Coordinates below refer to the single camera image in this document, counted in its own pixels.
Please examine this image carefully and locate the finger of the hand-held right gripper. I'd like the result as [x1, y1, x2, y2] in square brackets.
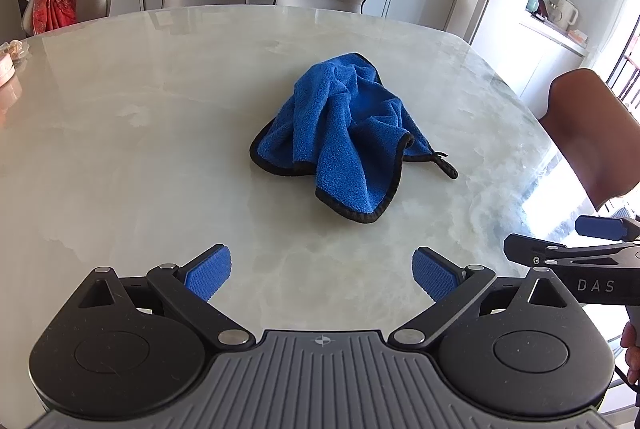
[503, 233, 640, 268]
[574, 214, 640, 242]

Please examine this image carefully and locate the pink round container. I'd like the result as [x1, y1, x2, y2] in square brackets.
[0, 55, 19, 86]

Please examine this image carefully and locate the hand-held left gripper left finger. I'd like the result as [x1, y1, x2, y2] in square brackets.
[75, 244, 256, 352]

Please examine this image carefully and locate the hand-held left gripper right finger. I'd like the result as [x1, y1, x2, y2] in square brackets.
[387, 246, 583, 351]

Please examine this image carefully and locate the person's right hand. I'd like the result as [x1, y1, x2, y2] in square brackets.
[620, 321, 640, 386]

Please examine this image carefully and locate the balcony railing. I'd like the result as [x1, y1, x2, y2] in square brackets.
[604, 40, 640, 112]

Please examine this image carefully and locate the red patterned cloth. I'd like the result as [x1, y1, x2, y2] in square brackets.
[32, 0, 94, 35]

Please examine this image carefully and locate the blue towel with black trim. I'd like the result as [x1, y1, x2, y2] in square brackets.
[249, 52, 459, 226]

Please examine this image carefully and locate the clear plastic wrapper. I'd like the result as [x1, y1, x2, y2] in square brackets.
[0, 38, 32, 71]

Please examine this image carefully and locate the brown leather chair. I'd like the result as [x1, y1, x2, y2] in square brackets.
[538, 68, 640, 211]

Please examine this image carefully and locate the white side counter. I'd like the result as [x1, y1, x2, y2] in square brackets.
[509, 16, 592, 112]

